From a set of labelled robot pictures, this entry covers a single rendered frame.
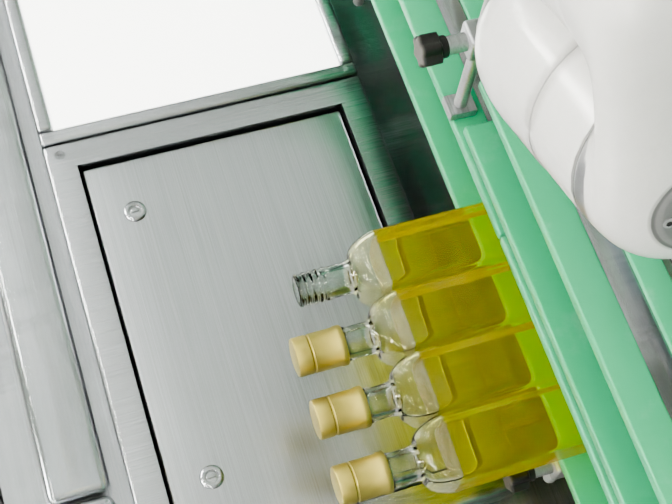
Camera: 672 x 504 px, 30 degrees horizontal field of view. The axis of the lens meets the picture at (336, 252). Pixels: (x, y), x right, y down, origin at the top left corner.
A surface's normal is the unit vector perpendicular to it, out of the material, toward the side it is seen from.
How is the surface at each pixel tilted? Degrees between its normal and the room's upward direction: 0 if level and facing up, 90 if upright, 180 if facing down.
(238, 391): 90
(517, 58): 26
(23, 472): 90
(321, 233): 90
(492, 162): 90
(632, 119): 66
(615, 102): 55
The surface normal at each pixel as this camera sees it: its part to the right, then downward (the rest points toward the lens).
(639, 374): 0.08, -0.43
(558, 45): -0.60, -0.39
